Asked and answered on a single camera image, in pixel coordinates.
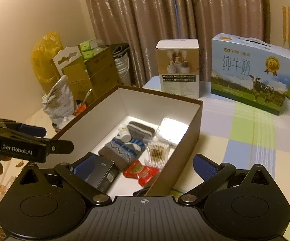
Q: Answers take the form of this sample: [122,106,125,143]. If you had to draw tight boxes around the white patterned bag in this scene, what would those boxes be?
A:
[42,75,76,131]

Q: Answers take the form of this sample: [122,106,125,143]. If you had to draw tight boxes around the red snack packet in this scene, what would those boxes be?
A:
[123,162,159,187]

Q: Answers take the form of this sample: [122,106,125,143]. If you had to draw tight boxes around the cotton swab pack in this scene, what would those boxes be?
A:
[145,117,178,169]

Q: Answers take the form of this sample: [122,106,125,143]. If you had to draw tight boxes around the orange wall strips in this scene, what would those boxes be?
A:
[282,6,290,44]

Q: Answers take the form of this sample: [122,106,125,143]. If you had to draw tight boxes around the yellow plastic bag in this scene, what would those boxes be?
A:
[32,31,61,84]

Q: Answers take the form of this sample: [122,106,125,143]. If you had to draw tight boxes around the brown cardboard box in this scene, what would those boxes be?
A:
[85,46,118,99]

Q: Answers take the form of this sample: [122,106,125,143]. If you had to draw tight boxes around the grey striped knit sleeve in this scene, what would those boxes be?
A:
[127,121,156,139]

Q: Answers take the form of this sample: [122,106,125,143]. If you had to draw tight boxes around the white pill bottle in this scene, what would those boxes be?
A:
[118,125,132,142]

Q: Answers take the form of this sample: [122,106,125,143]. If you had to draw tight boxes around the milk carton gift box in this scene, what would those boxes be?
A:
[211,33,290,116]

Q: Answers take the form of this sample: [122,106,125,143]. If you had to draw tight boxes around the black rectangular box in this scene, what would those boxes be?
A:
[71,155,120,193]

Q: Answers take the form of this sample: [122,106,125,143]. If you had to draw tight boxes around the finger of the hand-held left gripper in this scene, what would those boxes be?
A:
[1,121,47,138]
[45,139,74,155]

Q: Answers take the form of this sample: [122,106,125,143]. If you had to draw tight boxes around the brown storage box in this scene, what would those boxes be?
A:
[51,85,204,197]

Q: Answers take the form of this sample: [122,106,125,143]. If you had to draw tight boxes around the brown curtain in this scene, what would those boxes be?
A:
[81,0,271,89]

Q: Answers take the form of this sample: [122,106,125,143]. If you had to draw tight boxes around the patterned knit sleeve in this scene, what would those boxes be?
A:
[98,138,146,173]

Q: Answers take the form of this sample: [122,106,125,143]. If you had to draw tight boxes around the cardboard box with white hanger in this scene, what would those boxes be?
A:
[53,46,91,104]

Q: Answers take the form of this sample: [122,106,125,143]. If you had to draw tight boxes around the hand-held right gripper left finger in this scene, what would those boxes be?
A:
[17,154,112,206]

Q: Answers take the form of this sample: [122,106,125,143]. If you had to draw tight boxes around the dark plastic bag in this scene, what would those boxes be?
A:
[111,43,131,61]

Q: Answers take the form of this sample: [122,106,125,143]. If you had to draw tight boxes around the beige product box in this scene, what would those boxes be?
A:
[155,39,200,99]

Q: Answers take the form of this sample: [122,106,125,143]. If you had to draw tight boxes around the small green tissue pack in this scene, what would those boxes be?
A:
[79,40,98,51]
[82,50,98,61]

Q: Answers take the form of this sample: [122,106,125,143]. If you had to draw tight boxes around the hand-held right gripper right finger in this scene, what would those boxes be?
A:
[177,154,279,206]

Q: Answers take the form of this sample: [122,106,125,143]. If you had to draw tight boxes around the plaid tablecloth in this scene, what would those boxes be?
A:
[142,75,290,233]

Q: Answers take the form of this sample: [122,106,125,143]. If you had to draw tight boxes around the white bucket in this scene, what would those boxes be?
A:
[113,54,131,86]

